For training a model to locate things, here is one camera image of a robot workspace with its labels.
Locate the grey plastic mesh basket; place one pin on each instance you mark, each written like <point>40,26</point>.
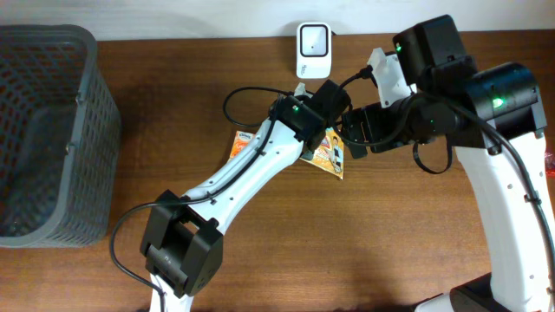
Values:
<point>60,138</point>

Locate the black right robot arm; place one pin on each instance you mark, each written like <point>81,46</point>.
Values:
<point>494,124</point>

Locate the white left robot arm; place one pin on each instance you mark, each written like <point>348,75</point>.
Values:
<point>183,242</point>

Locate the beige wet wipes pack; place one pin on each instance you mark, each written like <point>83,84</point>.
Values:
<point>329,156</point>

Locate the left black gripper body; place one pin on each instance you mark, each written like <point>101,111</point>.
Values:
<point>328,106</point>

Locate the red snack bag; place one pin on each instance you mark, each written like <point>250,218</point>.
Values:
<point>549,164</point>

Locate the white barcode scanner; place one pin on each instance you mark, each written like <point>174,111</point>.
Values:
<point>314,52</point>

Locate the small orange packet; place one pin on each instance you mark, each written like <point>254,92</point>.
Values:
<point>240,141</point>

